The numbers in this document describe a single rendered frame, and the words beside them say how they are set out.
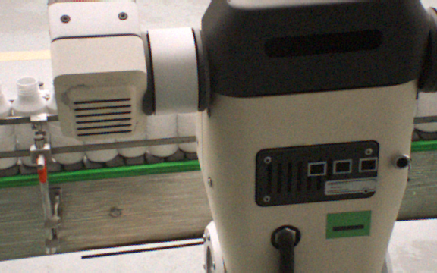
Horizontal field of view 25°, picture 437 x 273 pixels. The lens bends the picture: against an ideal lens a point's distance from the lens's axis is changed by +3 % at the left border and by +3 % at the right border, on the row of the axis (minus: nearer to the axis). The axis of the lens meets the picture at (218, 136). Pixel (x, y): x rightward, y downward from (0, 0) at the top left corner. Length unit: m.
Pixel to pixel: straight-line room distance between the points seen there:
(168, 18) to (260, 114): 3.97
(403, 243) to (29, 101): 1.84
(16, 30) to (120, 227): 3.08
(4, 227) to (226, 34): 1.00
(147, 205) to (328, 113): 0.89
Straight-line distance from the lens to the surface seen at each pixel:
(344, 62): 1.02
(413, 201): 2.01
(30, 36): 4.85
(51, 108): 1.81
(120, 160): 1.86
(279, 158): 1.05
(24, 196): 1.86
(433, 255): 3.34
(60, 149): 1.83
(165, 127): 1.83
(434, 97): 1.93
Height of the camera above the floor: 1.97
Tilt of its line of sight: 30 degrees down
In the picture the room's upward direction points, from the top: 1 degrees counter-clockwise
